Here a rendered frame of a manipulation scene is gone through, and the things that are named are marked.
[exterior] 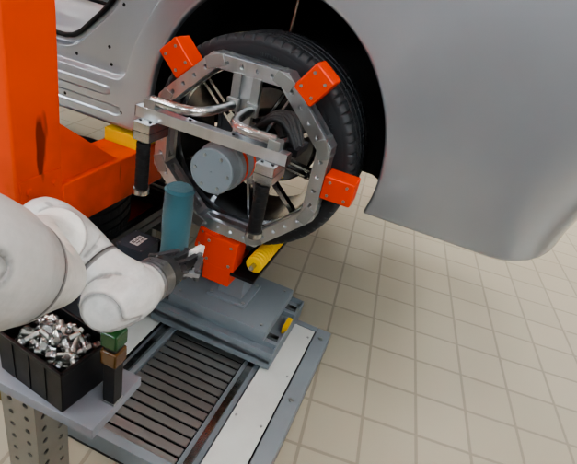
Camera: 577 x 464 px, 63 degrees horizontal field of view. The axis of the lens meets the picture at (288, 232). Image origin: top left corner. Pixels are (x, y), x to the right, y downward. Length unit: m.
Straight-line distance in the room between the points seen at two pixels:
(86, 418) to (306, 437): 0.83
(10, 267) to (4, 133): 1.02
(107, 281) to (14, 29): 0.67
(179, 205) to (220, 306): 0.53
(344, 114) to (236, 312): 0.84
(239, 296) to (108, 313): 1.02
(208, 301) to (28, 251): 1.46
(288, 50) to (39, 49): 0.62
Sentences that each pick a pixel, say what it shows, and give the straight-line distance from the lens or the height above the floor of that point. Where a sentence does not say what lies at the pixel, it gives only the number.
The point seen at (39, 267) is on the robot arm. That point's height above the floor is 1.14.
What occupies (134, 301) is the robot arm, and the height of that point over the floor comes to 0.82.
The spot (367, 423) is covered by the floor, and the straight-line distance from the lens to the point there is 1.87.
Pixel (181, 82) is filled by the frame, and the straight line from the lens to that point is 1.44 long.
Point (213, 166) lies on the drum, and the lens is 1.27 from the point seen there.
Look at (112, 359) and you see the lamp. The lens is 1.07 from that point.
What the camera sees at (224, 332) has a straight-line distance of 1.81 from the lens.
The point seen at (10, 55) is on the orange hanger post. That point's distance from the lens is 1.30.
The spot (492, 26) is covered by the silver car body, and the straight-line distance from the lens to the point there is 1.35.
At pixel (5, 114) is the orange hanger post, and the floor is 0.92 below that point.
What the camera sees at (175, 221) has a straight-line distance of 1.43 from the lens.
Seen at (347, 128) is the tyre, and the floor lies 1.00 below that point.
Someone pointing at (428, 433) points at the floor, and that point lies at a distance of 1.95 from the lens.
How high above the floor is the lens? 1.37
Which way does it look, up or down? 29 degrees down
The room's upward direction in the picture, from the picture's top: 13 degrees clockwise
